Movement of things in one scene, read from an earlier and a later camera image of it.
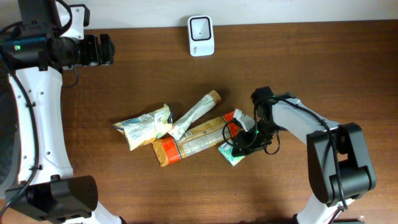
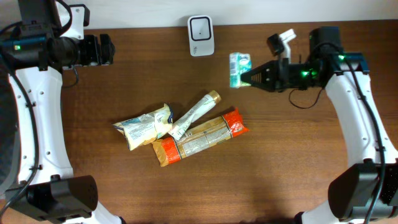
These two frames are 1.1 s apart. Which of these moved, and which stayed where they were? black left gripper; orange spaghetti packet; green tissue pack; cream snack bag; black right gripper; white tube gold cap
Moved: black right gripper; green tissue pack
Stayed: black left gripper; white tube gold cap; cream snack bag; orange spaghetti packet
